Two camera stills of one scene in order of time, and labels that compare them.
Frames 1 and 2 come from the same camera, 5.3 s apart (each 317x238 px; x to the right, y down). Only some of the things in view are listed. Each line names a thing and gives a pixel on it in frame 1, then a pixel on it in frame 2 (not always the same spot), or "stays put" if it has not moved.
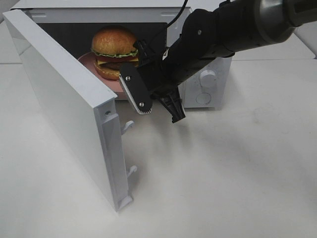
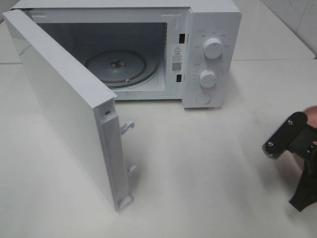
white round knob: (208, 78) stays put
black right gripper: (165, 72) → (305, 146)
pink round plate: (87, 60) → (311, 113)
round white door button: (203, 98) stays put
